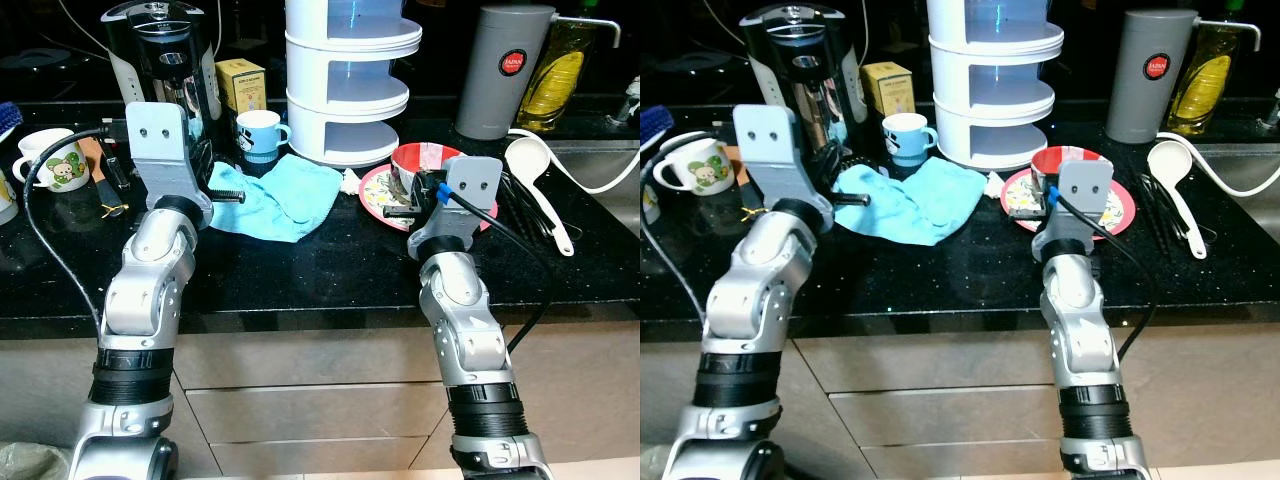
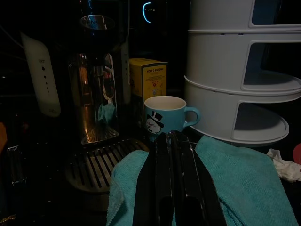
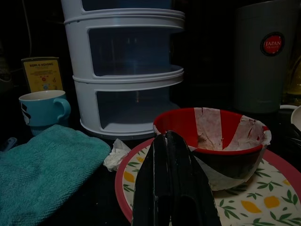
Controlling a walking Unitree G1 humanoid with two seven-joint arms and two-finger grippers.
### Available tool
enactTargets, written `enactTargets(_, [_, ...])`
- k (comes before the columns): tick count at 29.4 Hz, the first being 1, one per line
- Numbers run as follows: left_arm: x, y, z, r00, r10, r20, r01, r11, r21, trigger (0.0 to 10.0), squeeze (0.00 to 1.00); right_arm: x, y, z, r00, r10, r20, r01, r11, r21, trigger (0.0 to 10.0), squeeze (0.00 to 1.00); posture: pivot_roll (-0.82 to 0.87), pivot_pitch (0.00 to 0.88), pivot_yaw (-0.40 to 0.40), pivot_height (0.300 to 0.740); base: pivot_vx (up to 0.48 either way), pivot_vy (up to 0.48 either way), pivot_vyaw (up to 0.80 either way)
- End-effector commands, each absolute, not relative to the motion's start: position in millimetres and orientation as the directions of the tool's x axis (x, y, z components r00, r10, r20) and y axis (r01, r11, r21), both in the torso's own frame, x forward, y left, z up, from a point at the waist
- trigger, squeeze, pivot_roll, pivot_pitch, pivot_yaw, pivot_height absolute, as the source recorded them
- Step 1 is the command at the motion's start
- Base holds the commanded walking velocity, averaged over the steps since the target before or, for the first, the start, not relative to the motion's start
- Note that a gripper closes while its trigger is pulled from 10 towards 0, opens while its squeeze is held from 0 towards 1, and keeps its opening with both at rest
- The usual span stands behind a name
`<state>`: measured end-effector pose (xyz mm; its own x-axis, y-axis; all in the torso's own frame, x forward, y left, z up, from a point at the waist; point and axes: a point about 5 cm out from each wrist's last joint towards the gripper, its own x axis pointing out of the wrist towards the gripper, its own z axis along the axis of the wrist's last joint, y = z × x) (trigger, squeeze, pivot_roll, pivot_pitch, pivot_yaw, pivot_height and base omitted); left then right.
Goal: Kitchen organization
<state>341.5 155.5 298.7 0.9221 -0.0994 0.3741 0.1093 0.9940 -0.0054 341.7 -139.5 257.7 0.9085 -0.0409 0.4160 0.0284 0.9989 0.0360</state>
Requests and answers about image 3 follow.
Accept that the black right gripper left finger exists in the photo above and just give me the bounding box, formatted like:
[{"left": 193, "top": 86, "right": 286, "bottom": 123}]
[{"left": 131, "top": 134, "right": 170, "bottom": 226}]

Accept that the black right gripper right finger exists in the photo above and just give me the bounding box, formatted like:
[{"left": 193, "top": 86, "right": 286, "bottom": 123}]
[{"left": 166, "top": 130, "right": 222, "bottom": 226}]

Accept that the crumpled white tissue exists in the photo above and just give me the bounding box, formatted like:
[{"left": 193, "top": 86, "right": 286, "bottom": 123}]
[{"left": 103, "top": 138, "right": 131, "bottom": 172}]

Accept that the red black bowl with paper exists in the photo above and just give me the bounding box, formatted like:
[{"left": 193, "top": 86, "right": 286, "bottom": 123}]
[{"left": 152, "top": 107, "right": 272, "bottom": 192}]

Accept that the pink rimmed lemon pattern plate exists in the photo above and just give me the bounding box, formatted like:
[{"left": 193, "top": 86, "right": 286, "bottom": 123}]
[{"left": 114, "top": 137, "right": 301, "bottom": 226}]

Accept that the teal terry towel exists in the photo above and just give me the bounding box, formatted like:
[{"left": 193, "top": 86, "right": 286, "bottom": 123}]
[{"left": 0, "top": 124, "right": 111, "bottom": 226}]

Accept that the white round cup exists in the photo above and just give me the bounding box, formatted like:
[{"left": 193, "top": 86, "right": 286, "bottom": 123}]
[{"left": 279, "top": 105, "right": 301, "bottom": 132}]

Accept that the light blue ceramic mug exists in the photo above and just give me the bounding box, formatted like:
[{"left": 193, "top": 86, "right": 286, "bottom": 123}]
[{"left": 18, "top": 89, "right": 71, "bottom": 137}]

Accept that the grey dispenser with red sticker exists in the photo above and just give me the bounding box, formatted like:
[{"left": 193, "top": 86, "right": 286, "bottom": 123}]
[{"left": 232, "top": 0, "right": 299, "bottom": 114}]

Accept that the small blue object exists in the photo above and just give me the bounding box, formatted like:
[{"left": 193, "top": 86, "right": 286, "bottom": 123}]
[{"left": 3, "top": 137, "right": 19, "bottom": 151}]

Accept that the white stacked food cover tower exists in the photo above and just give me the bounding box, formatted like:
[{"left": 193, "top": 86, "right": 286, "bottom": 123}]
[{"left": 60, "top": 0, "right": 186, "bottom": 141}]

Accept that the yellow label coffee box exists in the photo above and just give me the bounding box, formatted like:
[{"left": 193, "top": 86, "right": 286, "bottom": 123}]
[{"left": 21, "top": 56, "right": 64, "bottom": 94}]

